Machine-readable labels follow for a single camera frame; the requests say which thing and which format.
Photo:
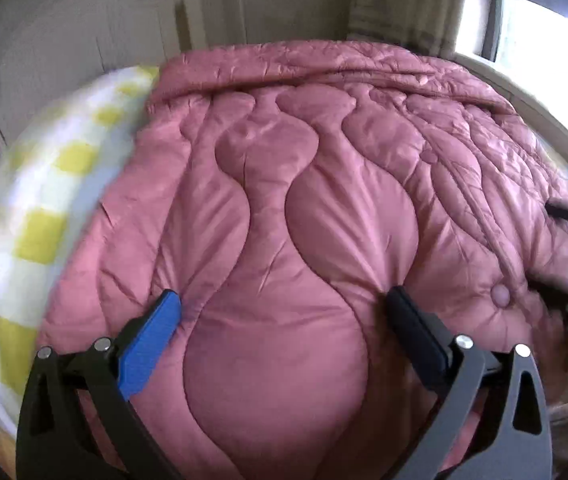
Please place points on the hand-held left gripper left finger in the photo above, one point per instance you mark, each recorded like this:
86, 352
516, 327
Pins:
150, 342

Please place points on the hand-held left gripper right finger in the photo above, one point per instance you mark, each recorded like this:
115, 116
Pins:
416, 335

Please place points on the pink quilted comforter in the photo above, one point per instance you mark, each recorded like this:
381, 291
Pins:
289, 220

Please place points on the yellow checked bed sheet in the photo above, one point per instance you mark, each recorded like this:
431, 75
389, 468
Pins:
39, 200

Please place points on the beige curtain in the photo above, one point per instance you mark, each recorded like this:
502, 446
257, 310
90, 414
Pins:
404, 0

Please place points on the white bed headboard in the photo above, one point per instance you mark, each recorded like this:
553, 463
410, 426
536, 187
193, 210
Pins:
89, 30

